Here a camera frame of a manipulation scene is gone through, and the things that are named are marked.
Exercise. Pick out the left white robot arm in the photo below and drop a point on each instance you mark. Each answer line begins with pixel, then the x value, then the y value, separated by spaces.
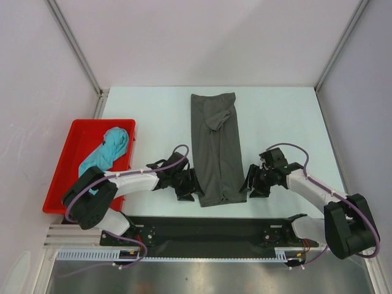
pixel 88 201

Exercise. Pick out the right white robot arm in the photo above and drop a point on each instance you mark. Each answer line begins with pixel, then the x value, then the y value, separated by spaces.
pixel 347 227

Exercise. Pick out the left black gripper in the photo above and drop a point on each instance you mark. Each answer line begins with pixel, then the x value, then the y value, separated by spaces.
pixel 192 186

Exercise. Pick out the red plastic bin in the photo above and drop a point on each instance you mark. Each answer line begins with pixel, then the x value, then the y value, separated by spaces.
pixel 84 136

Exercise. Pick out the aluminium frame rail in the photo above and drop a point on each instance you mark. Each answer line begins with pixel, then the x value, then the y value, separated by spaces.
pixel 71 236

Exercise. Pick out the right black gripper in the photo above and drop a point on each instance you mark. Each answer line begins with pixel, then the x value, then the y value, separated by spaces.
pixel 259 191

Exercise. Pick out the dark grey t-shirt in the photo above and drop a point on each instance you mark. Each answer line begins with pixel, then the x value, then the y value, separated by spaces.
pixel 216 149

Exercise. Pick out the left aluminium corner post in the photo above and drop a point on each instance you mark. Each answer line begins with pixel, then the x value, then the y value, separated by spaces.
pixel 72 42

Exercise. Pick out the grey slotted cable duct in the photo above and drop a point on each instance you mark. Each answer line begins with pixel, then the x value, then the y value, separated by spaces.
pixel 118 255

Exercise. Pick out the aluminium corner post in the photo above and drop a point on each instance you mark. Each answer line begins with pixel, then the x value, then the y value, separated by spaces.
pixel 342 42
pixel 72 42

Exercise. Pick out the teal t-shirt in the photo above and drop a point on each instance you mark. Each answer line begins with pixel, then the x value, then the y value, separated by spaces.
pixel 114 145

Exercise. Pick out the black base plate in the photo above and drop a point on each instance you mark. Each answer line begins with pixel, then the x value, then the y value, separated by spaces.
pixel 192 237

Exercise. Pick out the right aluminium corner post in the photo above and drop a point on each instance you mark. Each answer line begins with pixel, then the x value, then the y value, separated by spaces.
pixel 342 42

